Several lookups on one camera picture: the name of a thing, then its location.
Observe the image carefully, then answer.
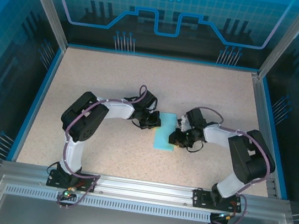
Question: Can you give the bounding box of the light blue paper sheet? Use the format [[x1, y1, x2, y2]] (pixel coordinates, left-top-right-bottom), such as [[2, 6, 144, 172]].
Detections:
[[152, 110, 180, 153]]

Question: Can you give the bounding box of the blue table border strip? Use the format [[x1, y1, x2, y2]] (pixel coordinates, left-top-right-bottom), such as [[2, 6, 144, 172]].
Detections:
[[243, 77, 299, 200], [6, 42, 66, 167]]

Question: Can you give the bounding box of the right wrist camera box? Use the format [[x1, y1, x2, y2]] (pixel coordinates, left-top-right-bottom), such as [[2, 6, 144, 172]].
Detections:
[[177, 115, 192, 133]]

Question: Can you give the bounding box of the aluminium mounting rail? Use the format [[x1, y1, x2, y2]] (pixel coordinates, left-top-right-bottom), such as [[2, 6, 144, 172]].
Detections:
[[0, 160, 291, 221]]

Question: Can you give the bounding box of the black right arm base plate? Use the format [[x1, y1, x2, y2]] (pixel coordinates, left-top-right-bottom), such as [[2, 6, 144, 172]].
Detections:
[[191, 187, 244, 214]]

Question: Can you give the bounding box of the aluminium side rail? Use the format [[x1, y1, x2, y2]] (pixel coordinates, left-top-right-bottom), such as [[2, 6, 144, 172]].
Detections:
[[234, 72, 294, 199]]

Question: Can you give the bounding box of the slotted aluminium cable duct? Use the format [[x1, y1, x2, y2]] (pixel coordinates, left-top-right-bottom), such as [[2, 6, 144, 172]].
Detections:
[[4, 185, 236, 224]]

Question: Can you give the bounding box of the right cable connector with LED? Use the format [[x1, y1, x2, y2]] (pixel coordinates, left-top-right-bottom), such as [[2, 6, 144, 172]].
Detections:
[[216, 210, 236, 222]]

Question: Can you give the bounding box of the cable connector with led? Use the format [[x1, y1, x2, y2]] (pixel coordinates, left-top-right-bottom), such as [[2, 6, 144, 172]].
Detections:
[[216, 210, 236, 222], [60, 185, 77, 201]]

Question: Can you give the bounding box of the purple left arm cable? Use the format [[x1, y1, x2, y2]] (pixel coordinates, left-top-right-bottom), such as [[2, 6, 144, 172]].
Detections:
[[54, 75, 115, 212]]

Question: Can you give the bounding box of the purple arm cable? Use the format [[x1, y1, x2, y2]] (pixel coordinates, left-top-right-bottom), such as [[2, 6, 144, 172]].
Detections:
[[177, 105, 280, 224], [54, 75, 115, 212]]

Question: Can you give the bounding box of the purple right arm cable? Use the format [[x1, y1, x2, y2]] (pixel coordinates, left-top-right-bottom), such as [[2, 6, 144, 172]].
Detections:
[[177, 105, 280, 224]]

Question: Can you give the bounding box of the left cable connector with LED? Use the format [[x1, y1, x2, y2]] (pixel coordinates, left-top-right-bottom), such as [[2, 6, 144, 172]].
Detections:
[[60, 185, 77, 201]]

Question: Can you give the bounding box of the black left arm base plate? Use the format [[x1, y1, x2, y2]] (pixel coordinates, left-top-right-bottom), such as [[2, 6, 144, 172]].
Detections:
[[46, 168, 99, 194]]

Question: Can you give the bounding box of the aluminium frame post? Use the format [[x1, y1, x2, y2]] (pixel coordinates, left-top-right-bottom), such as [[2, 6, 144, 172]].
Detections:
[[257, 0, 299, 85], [11, 0, 76, 51]]

